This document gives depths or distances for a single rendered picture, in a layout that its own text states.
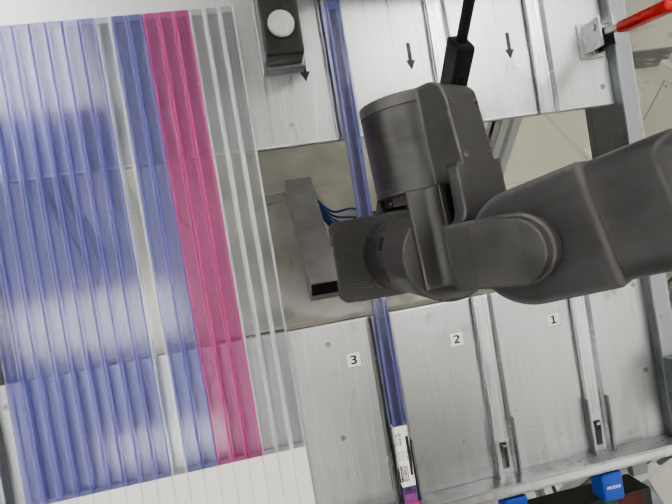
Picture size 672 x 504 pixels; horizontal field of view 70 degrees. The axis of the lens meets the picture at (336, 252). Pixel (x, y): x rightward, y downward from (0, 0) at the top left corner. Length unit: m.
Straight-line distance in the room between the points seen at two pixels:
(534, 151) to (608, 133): 1.67
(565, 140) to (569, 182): 2.20
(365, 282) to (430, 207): 0.12
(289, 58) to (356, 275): 0.21
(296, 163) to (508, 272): 0.85
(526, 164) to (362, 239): 1.86
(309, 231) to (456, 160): 0.57
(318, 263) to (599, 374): 0.42
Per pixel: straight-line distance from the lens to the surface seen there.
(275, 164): 1.05
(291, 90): 0.51
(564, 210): 0.24
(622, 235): 0.24
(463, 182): 0.27
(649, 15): 0.56
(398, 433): 0.51
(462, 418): 0.55
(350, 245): 0.38
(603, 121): 0.65
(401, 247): 0.29
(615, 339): 0.62
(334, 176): 1.01
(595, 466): 0.61
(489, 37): 0.58
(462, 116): 0.29
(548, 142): 2.39
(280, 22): 0.47
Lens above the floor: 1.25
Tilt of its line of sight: 48 degrees down
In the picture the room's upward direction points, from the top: straight up
